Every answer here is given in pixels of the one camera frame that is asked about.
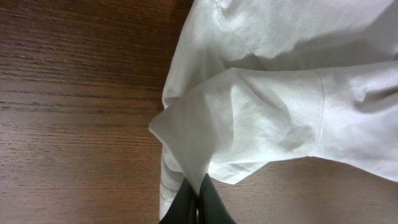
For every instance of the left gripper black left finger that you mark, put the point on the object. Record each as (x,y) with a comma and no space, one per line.
(183,209)

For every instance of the white t-shirt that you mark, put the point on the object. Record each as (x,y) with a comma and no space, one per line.
(253,82)

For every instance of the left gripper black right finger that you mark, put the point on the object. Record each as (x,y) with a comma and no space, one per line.
(211,207)

